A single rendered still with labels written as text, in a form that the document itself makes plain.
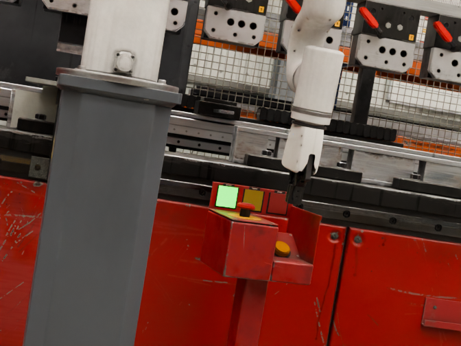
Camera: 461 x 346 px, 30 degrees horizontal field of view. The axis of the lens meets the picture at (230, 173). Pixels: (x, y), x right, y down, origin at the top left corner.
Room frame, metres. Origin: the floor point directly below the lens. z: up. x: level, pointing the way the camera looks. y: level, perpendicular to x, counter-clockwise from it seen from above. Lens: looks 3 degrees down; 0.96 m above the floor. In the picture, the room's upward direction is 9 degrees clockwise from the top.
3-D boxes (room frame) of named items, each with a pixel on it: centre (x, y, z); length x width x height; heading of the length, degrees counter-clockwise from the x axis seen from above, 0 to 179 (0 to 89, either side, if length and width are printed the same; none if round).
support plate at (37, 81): (2.00, 0.40, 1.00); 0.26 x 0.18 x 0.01; 9
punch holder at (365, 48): (2.27, -0.34, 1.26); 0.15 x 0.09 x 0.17; 99
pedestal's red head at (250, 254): (1.85, -0.08, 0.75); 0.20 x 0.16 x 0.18; 110
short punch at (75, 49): (2.15, 0.43, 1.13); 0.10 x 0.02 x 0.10; 99
